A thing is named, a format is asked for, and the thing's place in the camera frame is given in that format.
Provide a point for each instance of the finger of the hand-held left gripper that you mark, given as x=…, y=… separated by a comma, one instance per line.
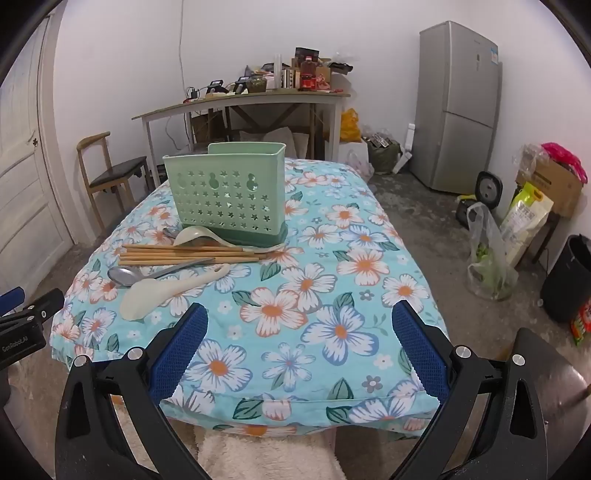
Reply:
x=11, y=296
x=39, y=307

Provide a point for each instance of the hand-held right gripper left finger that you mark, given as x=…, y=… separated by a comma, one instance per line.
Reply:
x=181, y=355

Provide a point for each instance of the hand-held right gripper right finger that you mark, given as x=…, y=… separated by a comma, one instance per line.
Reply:
x=419, y=353

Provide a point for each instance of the metal spoon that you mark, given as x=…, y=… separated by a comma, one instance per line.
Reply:
x=122, y=276
x=168, y=232

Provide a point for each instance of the cream soup ladle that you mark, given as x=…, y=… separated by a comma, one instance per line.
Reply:
x=191, y=235

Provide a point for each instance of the green plastic utensil holder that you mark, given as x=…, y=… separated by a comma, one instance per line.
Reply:
x=221, y=194

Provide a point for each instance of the clear bag of vegetables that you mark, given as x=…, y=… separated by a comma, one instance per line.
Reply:
x=489, y=258

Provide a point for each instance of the white door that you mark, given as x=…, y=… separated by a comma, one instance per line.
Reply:
x=23, y=175

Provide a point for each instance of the floral tablecloth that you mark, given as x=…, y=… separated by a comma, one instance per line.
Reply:
x=323, y=277

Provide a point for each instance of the white fluffy cushion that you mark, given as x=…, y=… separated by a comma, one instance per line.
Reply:
x=263, y=457

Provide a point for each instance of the wooden chair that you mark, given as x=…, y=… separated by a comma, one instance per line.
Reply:
x=117, y=170

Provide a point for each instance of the black trash bin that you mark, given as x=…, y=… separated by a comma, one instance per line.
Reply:
x=568, y=281

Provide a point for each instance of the red snack packet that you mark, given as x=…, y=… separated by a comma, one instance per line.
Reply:
x=582, y=323

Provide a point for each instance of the yellow-green rice bag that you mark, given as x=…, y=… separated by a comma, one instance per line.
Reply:
x=524, y=221

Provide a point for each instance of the white plastic bag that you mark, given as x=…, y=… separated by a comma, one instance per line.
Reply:
x=360, y=164

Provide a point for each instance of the green bag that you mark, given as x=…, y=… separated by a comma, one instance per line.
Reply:
x=383, y=154

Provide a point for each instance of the white narrow box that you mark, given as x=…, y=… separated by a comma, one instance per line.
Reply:
x=410, y=138

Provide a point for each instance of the grey cushion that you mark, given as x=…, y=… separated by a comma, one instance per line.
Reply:
x=272, y=138

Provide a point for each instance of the yellow plastic bag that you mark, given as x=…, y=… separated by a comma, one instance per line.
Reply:
x=350, y=125

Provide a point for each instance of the pink plastic bag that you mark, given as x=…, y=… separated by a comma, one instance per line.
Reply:
x=565, y=157

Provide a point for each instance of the grey fridge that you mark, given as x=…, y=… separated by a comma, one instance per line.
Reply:
x=455, y=110

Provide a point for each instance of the black charger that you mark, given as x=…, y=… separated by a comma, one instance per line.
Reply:
x=214, y=86

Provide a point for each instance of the green jar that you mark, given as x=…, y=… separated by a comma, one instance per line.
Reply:
x=256, y=84

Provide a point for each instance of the small cardboard box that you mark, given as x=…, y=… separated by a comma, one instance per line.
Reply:
x=324, y=71

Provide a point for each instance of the red-label bottle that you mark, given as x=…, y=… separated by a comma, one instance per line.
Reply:
x=308, y=74

